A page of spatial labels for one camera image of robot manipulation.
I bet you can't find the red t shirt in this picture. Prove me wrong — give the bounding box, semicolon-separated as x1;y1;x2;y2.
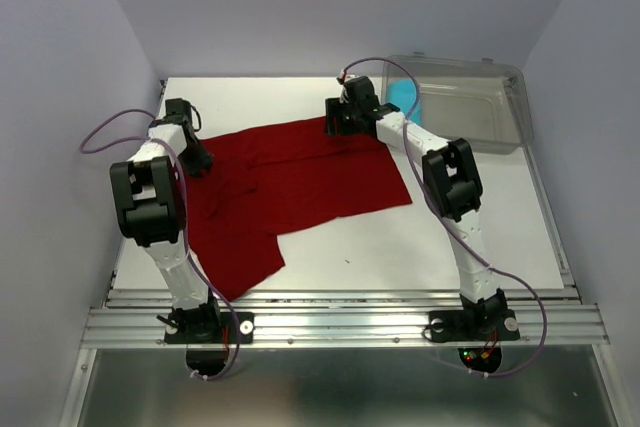
186;117;412;300

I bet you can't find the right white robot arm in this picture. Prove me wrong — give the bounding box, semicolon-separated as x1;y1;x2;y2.
325;75;520;343

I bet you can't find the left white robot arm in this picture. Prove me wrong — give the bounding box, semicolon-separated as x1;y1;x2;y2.
109;98;223;344

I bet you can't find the rolled light blue t shirt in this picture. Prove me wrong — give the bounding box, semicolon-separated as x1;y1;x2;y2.
386;78;416;114

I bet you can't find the clear plastic bin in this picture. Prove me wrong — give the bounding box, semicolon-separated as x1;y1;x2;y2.
381;55;533;154

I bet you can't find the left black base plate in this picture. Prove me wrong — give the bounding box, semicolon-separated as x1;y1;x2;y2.
156;310;254;345

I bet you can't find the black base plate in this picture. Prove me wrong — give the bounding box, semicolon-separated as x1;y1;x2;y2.
156;310;254;345
422;309;521;344

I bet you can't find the aluminium mounting rail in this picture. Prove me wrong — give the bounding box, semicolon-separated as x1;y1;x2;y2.
81;287;609;350

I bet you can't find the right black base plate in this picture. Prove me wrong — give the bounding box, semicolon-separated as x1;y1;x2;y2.
422;309;521;344

